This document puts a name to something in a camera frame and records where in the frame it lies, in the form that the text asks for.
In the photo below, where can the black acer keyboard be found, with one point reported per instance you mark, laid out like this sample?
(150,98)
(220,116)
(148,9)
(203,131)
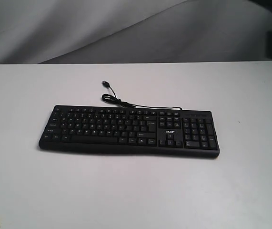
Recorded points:
(130,131)

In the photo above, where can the grey fabric backdrop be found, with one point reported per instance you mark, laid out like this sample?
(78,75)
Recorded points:
(133,31)

